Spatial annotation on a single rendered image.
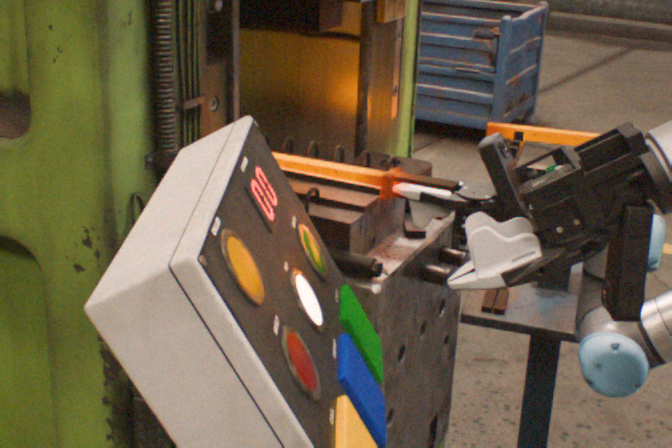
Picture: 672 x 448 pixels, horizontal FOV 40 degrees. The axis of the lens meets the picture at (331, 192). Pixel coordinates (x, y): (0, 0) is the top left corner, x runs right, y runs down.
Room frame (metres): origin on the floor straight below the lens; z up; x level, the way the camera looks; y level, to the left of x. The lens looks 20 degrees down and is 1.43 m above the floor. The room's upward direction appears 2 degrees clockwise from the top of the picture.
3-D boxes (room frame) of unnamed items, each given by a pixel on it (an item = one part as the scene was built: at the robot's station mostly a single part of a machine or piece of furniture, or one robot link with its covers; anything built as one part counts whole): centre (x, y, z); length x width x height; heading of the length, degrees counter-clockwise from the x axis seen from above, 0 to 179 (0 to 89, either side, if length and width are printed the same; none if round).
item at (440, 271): (1.22, -0.16, 0.87); 0.04 x 0.03 x 0.03; 64
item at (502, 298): (1.77, -0.38, 0.68); 0.60 x 0.04 x 0.01; 165
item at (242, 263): (0.58, 0.06, 1.16); 0.05 x 0.03 x 0.04; 154
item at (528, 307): (1.63, -0.44, 0.67); 0.40 x 0.30 x 0.02; 163
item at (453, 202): (1.18, -0.17, 1.00); 0.09 x 0.05 x 0.02; 67
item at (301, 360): (0.58, 0.02, 1.09); 0.05 x 0.03 x 0.04; 154
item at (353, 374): (0.68, -0.03, 1.01); 0.07 x 0.05 x 0.07; 179
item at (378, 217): (1.31, 0.12, 0.96); 0.42 x 0.20 x 0.09; 64
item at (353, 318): (0.78, -0.03, 1.01); 0.07 x 0.05 x 0.07; 179
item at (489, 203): (1.17, -0.23, 0.98); 0.12 x 0.08 x 0.09; 64
